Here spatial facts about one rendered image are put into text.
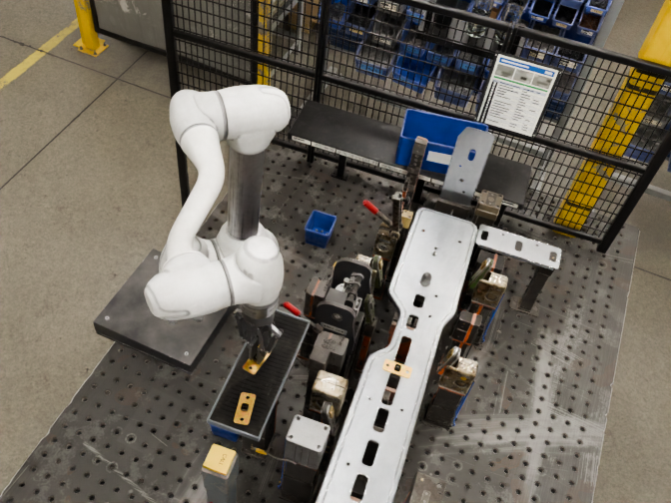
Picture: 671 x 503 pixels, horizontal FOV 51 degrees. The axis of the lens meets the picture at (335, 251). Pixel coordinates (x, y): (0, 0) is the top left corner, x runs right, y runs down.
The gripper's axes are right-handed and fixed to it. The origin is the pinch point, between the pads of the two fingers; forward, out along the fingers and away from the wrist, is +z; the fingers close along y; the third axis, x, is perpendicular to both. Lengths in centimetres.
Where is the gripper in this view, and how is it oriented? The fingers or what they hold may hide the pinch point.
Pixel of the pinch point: (257, 350)
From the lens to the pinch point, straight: 179.8
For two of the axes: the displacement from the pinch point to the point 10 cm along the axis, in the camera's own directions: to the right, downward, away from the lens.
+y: 8.7, 4.4, -2.4
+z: -1.0, 6.3, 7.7
